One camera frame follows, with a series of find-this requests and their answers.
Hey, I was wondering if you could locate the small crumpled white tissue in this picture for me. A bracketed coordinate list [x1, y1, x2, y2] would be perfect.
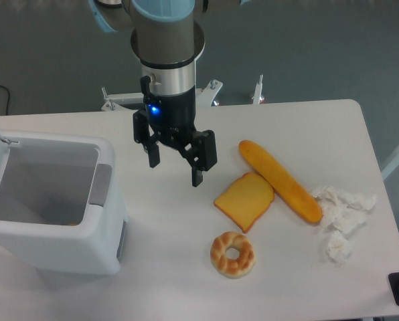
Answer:
[326, 231, 351, 265]

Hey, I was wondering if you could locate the large crumpled white tissue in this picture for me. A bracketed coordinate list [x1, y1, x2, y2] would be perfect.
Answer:
[310, 185, 378, 235]

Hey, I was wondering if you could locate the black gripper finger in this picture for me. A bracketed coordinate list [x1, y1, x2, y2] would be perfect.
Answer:
[178, 130, 218, 187]
[133, 110, 160, 168]

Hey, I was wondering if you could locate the white trash can body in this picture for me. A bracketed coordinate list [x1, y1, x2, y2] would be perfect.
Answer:
[0, 130, 128, 275]

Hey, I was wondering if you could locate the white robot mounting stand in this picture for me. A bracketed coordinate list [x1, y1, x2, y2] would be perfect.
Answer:
[101, 74, 264, 112]

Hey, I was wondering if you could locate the braided ring bread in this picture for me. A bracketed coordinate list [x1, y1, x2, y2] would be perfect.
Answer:
[210, 231, 256, 279]

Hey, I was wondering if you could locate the long orange baguette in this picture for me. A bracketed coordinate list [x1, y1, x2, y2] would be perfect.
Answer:
[238, 140, 323, 224]

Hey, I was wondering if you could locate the yellow toast slice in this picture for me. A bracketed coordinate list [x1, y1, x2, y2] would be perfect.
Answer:
[214, 173, 275, 233]

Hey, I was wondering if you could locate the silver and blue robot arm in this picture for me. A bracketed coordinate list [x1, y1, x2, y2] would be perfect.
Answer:
[89, 1, 243, 187]

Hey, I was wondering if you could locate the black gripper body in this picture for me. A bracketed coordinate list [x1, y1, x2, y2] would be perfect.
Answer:
[140, 76, 196, 151]

